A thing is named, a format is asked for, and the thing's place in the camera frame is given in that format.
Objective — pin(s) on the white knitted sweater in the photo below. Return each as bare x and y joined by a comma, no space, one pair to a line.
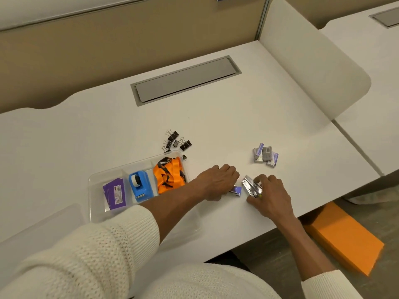
205,283

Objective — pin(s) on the person's left forearm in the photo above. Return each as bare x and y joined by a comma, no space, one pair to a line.
162,214

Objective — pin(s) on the beige partition panel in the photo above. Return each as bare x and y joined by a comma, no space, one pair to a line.
124,43

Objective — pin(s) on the person's left hand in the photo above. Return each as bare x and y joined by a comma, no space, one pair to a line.
216,182

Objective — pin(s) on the grey staple strip block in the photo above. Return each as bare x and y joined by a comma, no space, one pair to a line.
267,153

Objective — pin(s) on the silver stapler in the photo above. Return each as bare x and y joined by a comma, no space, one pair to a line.
251,186

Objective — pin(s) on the purple and white staple box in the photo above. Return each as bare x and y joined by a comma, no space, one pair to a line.
273,159

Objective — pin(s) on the orange box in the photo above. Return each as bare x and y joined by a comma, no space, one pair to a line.
346,238

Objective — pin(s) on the flat purple packet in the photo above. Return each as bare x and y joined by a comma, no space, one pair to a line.
115,193

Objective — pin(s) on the pile of black binder clips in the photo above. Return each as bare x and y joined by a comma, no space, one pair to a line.
185,145

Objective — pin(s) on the white desk divider panel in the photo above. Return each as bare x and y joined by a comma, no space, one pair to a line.
311,56

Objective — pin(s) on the person's right forearm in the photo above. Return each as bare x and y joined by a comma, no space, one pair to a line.
299,245

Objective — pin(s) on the blue tape dispenser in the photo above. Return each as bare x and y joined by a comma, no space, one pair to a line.
141,186

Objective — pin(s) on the clear plastic lid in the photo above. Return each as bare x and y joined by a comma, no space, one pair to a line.
37,233

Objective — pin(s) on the person's right thumb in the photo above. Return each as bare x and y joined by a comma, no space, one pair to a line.
253,200

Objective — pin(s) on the person's right hand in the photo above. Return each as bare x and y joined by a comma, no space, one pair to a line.
274,200

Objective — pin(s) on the person's left thumb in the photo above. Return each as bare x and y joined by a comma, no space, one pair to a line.
223,196

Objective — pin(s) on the clear plastic organizer tray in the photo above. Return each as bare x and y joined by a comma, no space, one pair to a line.
103,186

